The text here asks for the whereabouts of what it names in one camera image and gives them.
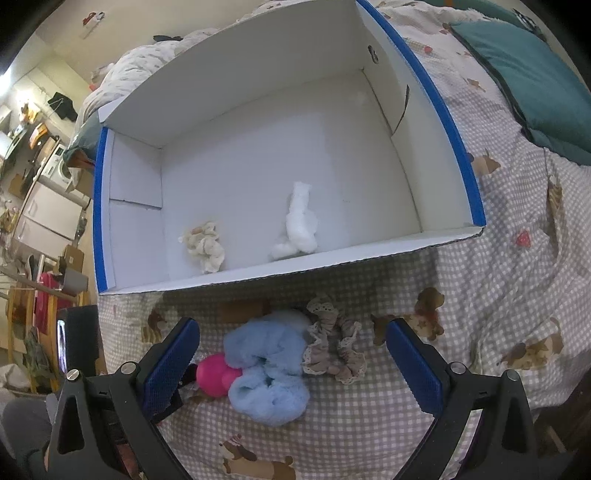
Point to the red white wall decoration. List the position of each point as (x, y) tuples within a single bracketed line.
[(92, 18)]

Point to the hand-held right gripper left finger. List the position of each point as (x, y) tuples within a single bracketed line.
[(171, 364)]

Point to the person's grey trouser leg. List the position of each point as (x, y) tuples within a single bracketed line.
[(23, 434)]

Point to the black hanging garment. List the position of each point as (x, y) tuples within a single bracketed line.
[(62, 106)]

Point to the magenta bag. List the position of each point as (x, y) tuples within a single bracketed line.
[(46, 300)]

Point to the black monitor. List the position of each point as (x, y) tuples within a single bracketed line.
[(83, 341)]

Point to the light blue fluffy scrunchie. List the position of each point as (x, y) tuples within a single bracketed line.
[(268, 350)]

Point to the white cardboard box blue edge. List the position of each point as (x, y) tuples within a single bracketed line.
[(277, 161)]

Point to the white kitchen cabinet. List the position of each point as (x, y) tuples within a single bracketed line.
[(46, 212)]

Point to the white fluffy scrunchie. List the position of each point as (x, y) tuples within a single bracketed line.
[(298, 226)]

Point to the grey bin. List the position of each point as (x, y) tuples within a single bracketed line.
[(74, 282)]

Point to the white patterned duvet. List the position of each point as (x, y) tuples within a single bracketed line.
[(134, 69)]

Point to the white washing machine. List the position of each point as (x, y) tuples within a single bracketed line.
[(57, 168)]

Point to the teal pillow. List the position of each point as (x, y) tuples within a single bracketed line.
[(531, 78)]

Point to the pink makeup sponge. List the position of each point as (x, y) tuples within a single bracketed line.
[(212, 374)]

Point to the brown striped plush toy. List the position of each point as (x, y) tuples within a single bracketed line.
[(323, 350)]

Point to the checked dog print bedsheet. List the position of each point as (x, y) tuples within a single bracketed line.
[(508, 207)]

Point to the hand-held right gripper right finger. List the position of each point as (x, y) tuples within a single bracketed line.
[(415, 369)]

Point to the black white patterned item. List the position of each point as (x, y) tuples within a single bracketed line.
[(528, 21)]

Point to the beige scrunchie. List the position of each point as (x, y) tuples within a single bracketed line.
[(205, 247)]

